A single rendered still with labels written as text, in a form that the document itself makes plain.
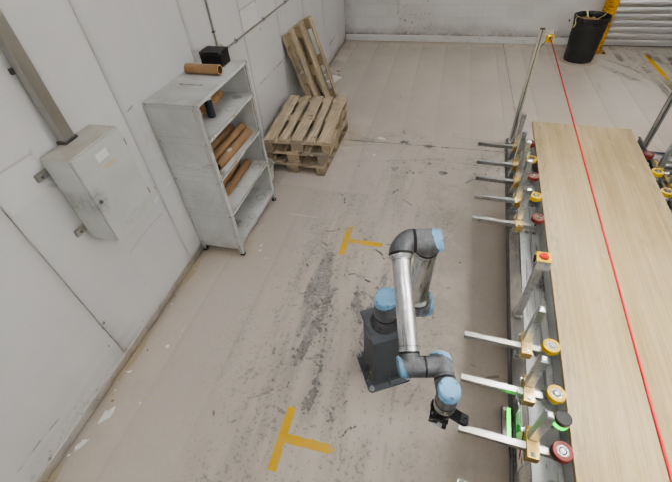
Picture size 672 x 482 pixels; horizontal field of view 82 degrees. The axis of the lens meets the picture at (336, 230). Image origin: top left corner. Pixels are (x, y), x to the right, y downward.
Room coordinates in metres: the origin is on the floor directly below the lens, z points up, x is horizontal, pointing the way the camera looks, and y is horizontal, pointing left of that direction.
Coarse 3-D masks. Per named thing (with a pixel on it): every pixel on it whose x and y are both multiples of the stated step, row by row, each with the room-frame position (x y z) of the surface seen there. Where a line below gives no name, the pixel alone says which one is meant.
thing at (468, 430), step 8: (464, 432) 0.60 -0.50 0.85; (472, 432) 0.59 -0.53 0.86; (480, 432) 0.59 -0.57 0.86; (488, 432) 0.59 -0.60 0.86; (488, 440) 0.56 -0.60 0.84; (496, 440) 0.55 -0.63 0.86; (504, 440) 0.55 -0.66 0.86; (512, 440) 0.55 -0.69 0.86; (520, 440) 0.55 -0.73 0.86; (520, 448) 0.52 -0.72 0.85; (544, 448) 0.51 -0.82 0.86; (544, 456) 0.49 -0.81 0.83
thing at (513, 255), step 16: (512, 192) 2.41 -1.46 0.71; (512, 240) 1.89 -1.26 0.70; (512, 256) 1.74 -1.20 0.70; (512, 272) 1.60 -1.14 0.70; (512, 288) 1.47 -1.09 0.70; (512, 304) 1.35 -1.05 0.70; (512, 320) 1.24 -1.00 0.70; (512, 336) 1.13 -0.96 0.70; (512, 352) 1.04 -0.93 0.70; (512, 368) 0.95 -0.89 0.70; (512, 384) 0.86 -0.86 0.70; (512, 400) 0.78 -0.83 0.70; (512, 416) 0.70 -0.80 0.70; (528, 416) 0.70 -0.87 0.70; (512, 432) 0.63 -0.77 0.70; (512, 448) 0.57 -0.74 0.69; (512, 464) 0.50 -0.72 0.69; (528, 464) 0.49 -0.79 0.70; (512, 480) 0.44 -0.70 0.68; (528, 480) 0.43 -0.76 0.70
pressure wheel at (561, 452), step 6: (552, 444) 0.51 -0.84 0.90; (558, 444) 0.51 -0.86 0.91; (564, 444) 0.51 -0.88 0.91; (552, 450) 0.49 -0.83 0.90; (558, 450) 0.49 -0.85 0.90; (564, 450) 0.48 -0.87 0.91; (570, 450) 0.48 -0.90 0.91; (552, 456) 0.47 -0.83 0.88; (558, 456) 0.46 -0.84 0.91; (564, 456) 0.46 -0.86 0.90; (570, 456) 0.46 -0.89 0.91; (564, 462) 0.44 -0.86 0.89
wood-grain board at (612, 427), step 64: (576, 128) 3.00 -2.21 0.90; (576, 192) 2.12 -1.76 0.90; (640, 192) 2.07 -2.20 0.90; (576, 256) 1.52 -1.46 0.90; (640, 256) 1.48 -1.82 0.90; (576, 320) 1.08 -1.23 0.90; (640, 320) 1.06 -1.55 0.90; (576, 384) 0.75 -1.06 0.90; (640, 384) 0.73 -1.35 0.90; (576, 448) 0.49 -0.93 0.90; (640, 448) 0.47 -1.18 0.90
